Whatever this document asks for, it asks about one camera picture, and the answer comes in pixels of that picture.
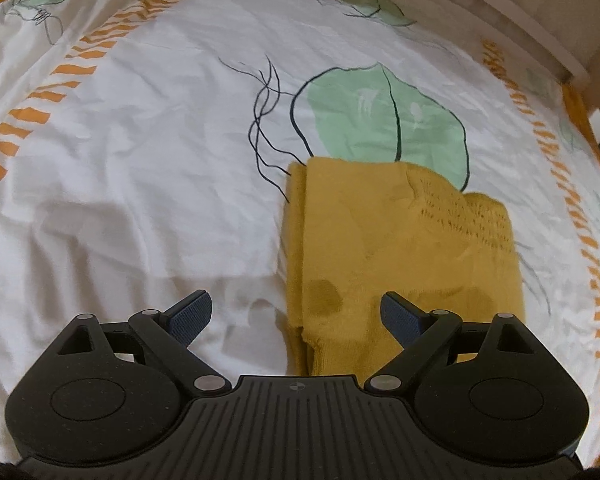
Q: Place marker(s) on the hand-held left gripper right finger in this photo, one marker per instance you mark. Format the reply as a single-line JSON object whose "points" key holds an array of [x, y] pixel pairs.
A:
{"points": [[401, 316]]}

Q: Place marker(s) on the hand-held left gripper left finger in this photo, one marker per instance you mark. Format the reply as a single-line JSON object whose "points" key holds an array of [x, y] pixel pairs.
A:
{"points": [[194, 311]]}

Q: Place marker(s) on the mustard yellow knit sweater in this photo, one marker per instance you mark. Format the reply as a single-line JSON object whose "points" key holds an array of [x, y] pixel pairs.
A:
{"points": [[380, 240]]}

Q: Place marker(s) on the white leaf-print bed cover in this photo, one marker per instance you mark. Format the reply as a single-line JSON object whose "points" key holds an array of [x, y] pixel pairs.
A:
{"points": [[130, 135]]}

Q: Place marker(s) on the white wooden bed frame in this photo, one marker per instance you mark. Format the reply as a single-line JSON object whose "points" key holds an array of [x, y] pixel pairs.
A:
{"points": [[520, 15]]}

